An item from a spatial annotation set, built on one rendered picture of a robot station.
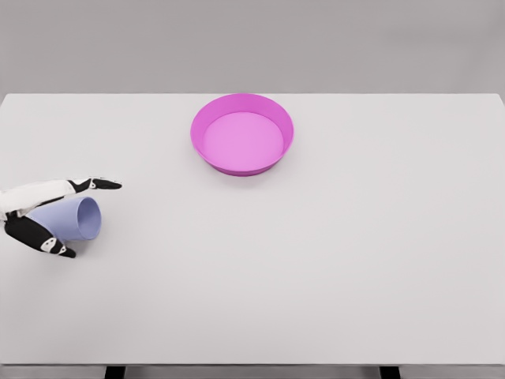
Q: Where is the lavender plastic cup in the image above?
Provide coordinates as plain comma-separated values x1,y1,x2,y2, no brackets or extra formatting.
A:
28,196,103,242

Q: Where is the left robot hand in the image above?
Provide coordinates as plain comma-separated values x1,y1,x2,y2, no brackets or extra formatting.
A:
0,177,123,260

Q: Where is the pink round plate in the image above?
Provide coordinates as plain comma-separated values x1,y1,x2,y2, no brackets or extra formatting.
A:
190,93,295,177

